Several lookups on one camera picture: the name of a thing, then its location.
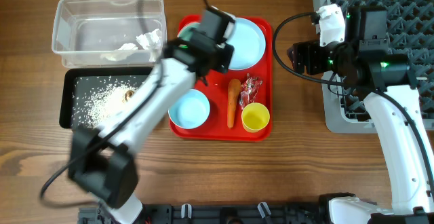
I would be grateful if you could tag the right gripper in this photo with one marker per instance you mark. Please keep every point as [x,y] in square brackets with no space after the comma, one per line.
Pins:
[310,49]

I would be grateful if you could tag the yellow plastic cup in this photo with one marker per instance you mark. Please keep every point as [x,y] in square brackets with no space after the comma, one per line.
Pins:
[255,117]

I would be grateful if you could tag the green bowl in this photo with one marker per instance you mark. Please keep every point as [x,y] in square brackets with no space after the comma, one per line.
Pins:
[187,31]

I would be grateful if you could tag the light blue bowl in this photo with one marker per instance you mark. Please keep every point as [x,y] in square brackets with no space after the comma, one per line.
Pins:
[191,110]

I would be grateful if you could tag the white paper napkin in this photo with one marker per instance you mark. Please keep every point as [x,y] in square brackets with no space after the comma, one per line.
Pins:
[150,41]

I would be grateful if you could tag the brown food scrap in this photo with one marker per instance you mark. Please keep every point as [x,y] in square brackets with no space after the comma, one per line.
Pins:
[128,95]

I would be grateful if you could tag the white rice pile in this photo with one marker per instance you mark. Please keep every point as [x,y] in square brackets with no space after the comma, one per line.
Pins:
[96,98]

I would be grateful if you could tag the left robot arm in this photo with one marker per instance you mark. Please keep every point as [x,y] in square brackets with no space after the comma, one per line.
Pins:
[102,159]

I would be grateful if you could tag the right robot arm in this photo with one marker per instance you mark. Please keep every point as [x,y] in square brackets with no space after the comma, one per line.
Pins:
[354,45]

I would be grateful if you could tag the grey dishwasher rack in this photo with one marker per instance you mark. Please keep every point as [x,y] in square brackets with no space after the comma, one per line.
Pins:
[410,32]

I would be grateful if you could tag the black waste tray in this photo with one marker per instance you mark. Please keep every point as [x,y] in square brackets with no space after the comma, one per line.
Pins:
[66,104]

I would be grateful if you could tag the red candy wrapper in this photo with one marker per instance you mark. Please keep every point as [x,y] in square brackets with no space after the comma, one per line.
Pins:
[249,90]

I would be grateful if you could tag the light blue plate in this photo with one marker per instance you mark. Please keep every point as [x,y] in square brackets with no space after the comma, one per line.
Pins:
[249,45]

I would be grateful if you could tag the orange carrot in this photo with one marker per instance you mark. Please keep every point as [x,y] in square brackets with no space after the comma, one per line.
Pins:
[234,88]

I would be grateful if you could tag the red plastic tray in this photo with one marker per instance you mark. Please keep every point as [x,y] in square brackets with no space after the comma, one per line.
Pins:
[215,128]

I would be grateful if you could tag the clear plastic bin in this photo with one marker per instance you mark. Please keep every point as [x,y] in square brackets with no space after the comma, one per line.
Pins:
[85,29]

